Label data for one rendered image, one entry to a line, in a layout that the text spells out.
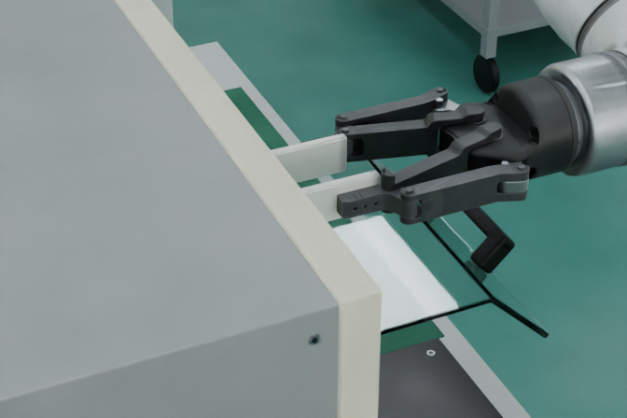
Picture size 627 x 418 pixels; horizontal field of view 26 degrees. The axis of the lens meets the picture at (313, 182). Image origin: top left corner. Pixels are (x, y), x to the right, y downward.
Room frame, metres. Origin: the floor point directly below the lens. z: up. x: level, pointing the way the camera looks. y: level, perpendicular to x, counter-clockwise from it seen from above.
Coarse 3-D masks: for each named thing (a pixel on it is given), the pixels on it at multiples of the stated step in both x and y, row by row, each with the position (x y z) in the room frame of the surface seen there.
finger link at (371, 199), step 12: (348, 192) 0.79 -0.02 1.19; (360, 192) 0.79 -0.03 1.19; (372, 192) 0.79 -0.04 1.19; (384, 192) 0.79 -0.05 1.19; (396, 192) 0.79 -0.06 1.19; (348, 204) 0.78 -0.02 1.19; (360, 204) 0.78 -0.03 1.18; (372, 204) 0.78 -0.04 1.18; (384, 204) 0.79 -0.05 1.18; (396, 204) 0.78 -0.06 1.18; (408, 204) 0.77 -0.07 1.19; (348, 216) 0.78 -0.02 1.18; (408, 216) 0.77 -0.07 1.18
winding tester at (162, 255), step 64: (0, 0) 0.83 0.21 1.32; (64, 0) 0.83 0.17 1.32; (128, 0) 0.82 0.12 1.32; (0, 64) 0.74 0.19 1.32; (64, 64) 0.74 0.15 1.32; (128, 64) 0.74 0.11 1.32; (192, 64) 0.73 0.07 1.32; (0, 128) 0.66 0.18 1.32; (64, 128) 0.66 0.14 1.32; (128, 128) 0.66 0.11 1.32; (192, 128) 0.66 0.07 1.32; (0, 192) 0.60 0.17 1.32; (64, 192) 0.60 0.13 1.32; (128, 192) 0.60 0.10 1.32; (192, 192) 0.60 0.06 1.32; (256, 192) 0.60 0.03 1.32; (0, 256) 0.54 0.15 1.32; (64, 256) 0.54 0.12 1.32; (128, 256) 0.54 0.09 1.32; (192, 256) 0.54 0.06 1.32; (256, 256) 0.54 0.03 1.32; (320, 256) 0.54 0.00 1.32; (0, 320) 0.49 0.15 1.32; (64, 320) 0.49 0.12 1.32; (128, 320) 0.49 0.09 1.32; (192, 320) 0.49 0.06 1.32; (256, 320) 0.49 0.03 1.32; (320, 320) 0.50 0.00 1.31; (0, 384) 0.45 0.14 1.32; (64, 384) 0.45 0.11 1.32; (128, 384) 0.46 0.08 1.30; (192, 384) 0.47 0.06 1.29; (256, 384) 0.48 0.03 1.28; (320, 384) 0.50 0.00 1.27
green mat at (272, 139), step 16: (240, 96) 1.68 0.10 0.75; (256, 112) 1.64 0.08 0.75; (256, 128) 1.60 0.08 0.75; (272, 128) 1.60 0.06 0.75; (272, 144) 1.55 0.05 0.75; (384, 336) 1.15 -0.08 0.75; (400, 336) 1.15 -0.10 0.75; (416, 336) 1.15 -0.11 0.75; (432, 336) 1.15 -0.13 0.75; (384, 352) 1.13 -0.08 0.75
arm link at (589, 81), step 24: (552, 72) 0.91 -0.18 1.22; (576, 72) 0.89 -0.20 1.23; (600, 72) 0.89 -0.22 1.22; (624, 72) 0.90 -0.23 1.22; (576, 96) 0.88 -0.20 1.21; (600, 96) 0.87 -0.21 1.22; (624, 96) 0.88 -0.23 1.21; (600, 120) 0.86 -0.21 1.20; (624, 120) 0.87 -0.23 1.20; (600, 144) 0.86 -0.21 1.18; (624, 144) 0.87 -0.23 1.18; (576, 168) 0.87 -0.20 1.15; (600, 168) 0.87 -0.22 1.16
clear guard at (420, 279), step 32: (352, 224) 0.92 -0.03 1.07; (384, 224) 0.92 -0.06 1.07; (416, 224) 0.92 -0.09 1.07; (448, 224) 1.00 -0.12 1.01; (384, 256) 0.88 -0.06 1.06; (416, 256) 0.88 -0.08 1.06; (448, 256) 0.88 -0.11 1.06; (384, 288) 0.84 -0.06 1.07; (416, 288) 0.84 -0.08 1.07; (448, 288) 0.84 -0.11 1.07; (480, 288) 0.84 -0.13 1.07; (384, 320) 0.80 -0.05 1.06; (416, 320) 0.80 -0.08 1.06
